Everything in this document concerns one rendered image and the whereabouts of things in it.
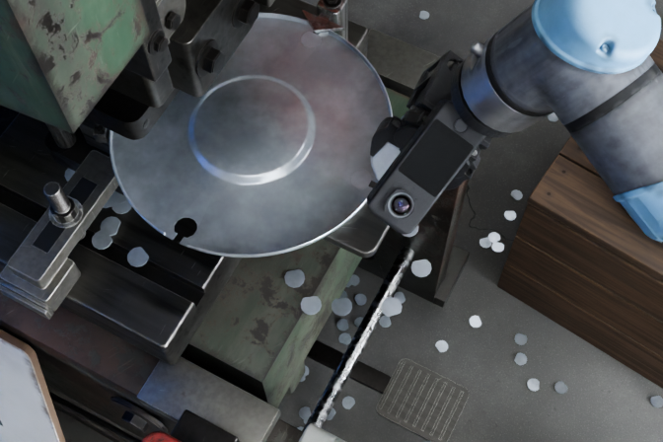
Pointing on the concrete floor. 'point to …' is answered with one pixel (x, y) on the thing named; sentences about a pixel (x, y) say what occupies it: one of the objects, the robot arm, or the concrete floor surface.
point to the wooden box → (590, 262)
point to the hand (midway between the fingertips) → (383, 180)
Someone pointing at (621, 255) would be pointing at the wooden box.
